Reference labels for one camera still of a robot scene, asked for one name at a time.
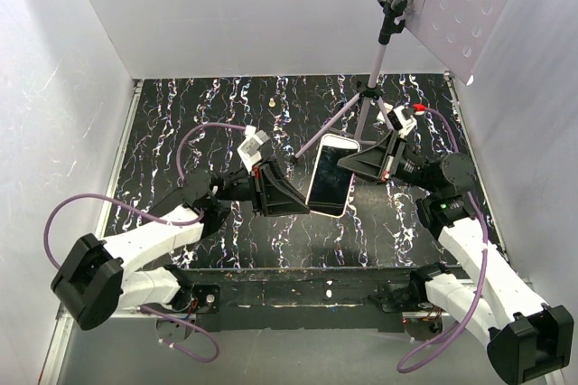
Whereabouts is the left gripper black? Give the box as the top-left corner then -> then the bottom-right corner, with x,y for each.
219,158 -> 312,217

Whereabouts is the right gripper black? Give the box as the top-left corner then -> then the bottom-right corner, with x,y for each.
334,129 -> 438,195

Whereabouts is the pink phone case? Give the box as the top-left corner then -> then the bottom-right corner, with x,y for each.
304,132 -> 361,218

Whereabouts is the black smartphone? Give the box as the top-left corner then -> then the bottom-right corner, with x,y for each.
307,136 -> 358,214

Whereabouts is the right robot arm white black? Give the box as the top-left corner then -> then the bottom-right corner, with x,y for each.
338,132 -> 574,384

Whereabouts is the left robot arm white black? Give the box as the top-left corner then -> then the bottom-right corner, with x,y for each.
51,159 -> 310,330

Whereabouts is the tripod stand silver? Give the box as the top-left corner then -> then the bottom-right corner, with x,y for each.
291,0 -> 412,164

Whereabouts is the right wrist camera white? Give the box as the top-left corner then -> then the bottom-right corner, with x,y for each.
386,104 -> 426,138

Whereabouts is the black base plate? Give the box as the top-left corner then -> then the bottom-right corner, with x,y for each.
177,268 -> 443,333

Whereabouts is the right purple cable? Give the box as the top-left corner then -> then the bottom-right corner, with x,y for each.
396,107 -> 491,375

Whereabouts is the purple cable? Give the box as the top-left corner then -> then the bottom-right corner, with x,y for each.
396,107 -> 491,375
42,122 -> 222,363

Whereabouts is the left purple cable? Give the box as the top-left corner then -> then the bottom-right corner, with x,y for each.
42,122 -> 222,363

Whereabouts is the aluminium rail frame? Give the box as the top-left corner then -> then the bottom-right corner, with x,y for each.
40,70 -> 565,385

